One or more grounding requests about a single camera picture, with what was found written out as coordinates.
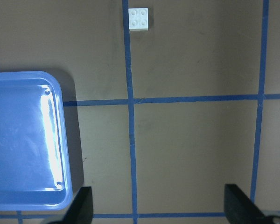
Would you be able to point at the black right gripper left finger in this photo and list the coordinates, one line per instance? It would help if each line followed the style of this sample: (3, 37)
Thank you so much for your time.
(81, 209)

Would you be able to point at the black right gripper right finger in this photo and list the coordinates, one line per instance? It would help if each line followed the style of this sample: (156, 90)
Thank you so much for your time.
(239, 209)

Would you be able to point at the white block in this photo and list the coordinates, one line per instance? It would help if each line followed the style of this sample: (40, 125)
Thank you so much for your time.
(138, 19)

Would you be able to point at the blue plastic tray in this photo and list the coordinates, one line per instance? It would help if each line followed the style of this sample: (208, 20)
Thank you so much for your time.
(34, 159)

